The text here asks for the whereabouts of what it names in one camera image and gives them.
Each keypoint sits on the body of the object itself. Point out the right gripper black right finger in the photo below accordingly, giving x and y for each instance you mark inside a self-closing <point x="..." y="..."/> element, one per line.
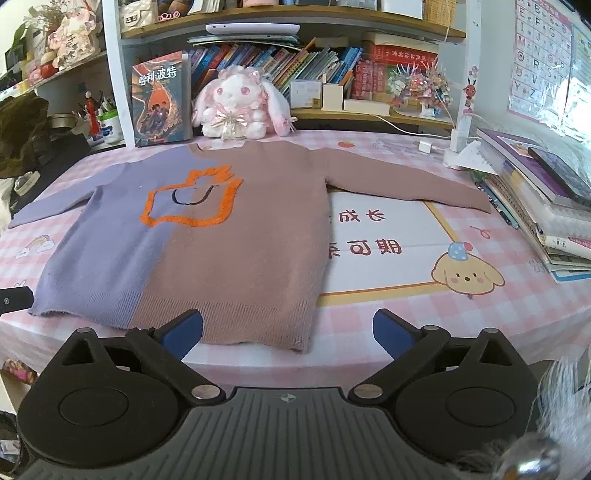
<point x="413" y="352"/>

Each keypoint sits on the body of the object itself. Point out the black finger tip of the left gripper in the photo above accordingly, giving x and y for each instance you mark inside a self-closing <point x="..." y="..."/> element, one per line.
<point x="15" y="299"/>

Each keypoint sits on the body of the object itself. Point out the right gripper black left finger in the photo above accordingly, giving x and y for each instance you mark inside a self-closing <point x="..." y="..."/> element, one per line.
<point x="160" y="352"/>

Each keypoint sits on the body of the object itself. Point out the purple and brown sweater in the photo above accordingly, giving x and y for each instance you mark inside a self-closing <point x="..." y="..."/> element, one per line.
<point x="241" y="235"/>

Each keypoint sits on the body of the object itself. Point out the white wrist watch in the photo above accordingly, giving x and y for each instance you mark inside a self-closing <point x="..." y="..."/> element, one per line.
<point x="24" y="183"/>

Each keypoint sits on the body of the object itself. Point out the dark olive garment pile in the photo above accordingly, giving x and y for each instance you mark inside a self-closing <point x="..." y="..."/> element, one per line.
<point x="23" y="119"/>

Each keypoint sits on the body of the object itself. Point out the white charger plug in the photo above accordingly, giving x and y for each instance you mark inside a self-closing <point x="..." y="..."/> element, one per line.
<point x="425" y="146"/>

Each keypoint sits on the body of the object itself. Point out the stack of books right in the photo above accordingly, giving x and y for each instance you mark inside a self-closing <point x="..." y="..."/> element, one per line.
<point x="540" y="194"/>

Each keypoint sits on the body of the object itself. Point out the flat cream box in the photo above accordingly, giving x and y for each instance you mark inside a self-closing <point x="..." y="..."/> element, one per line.
<point x="366" y="107"/>

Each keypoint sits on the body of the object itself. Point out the pink white bunny plush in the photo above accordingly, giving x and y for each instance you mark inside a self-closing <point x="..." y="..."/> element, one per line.
<point x="241" y="104"/>

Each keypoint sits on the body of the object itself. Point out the Harry Potter book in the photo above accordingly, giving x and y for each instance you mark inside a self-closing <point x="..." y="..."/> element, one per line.
<point x="160" y="100"/>

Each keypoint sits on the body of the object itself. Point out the colourful paper flower ornament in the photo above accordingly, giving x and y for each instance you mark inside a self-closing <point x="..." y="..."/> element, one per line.
<point x="423" y="84"/>

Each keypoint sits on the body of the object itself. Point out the cream box on shelf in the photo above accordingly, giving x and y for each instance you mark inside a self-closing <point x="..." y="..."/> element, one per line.
<point x="332" y="97"/>

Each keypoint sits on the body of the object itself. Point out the white box on shelf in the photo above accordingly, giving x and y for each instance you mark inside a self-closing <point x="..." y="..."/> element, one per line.
<point x="306" y="94"/>

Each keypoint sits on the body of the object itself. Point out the row of shelf books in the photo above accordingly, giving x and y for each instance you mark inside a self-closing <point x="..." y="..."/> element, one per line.
<point x="281" y="64"/>

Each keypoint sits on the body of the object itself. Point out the white tablet on books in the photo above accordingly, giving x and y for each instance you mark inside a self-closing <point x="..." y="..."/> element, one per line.
<point x="252" y="28"/>

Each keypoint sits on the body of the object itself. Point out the alphabet wall poster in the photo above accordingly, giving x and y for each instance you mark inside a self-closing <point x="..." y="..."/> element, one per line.
<point x="550" y="81"/>

